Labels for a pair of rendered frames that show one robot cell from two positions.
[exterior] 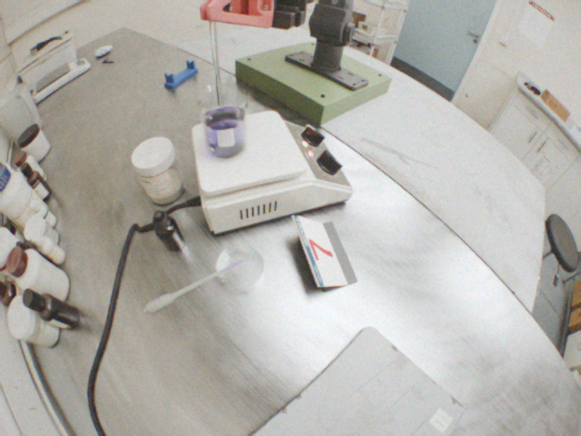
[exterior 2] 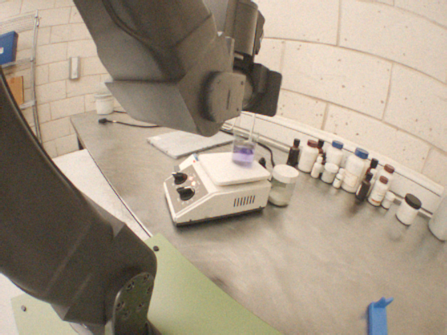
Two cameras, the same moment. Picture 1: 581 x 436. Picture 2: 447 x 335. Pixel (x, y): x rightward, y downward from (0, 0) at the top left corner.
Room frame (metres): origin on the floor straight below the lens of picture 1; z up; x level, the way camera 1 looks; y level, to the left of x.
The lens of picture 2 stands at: (0.61, 0.07, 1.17)
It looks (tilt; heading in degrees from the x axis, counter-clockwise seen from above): 27 degrees down; 183
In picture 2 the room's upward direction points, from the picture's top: 7 degrees clockwise
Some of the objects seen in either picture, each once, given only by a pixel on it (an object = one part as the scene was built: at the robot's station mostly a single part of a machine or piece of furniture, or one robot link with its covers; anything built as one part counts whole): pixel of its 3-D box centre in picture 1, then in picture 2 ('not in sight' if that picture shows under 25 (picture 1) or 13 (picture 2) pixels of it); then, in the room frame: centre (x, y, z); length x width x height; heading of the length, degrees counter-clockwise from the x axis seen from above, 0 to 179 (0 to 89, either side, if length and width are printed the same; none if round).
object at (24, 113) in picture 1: (21, 115); (446, 213); (0.32, 0.76, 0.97); 0.18 x 0.13 x 0.15; 87
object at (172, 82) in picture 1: (181, 72); (383, 324); (0.55, 0.33, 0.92); 0.10 x 0.03 x 0.04; 164
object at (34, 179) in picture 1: (34, 181); (365, 185); (0.15, 0.47, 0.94); 0.03 x 0.03 x 0.08
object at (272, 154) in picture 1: (244, 146); (233, 165); (0.22, 0.07, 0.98); 0.12 x 0.12 x 0.01; 28
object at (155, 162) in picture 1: (159, 172); (282, 185); (0.20, 0.19, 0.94); 0.06 x 0.06 x 0.08
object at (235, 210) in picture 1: (264, 166); (219, 185); (0.24, 0.05, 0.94); 0.22 x 0.13 x 0.08; 118
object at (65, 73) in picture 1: (60, 76); not in sight; (0.63, 0.97, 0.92); 0.26 x 0.19 x 0.05; 145
